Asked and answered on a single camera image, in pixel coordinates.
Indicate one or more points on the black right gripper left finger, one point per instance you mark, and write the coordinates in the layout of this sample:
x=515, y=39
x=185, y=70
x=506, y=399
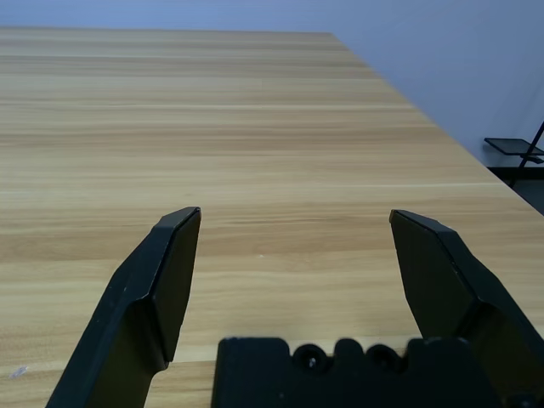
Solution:
x=140, y=306

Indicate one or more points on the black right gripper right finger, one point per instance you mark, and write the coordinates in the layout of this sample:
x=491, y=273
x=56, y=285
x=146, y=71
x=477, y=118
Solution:
x=450, y=280

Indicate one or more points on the black tripod stand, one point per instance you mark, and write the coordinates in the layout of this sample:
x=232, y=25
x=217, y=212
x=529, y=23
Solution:
x=527, y=158

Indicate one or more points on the black flat stand plate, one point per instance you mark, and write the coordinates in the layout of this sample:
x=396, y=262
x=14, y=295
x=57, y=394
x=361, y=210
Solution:
x=510, y=145

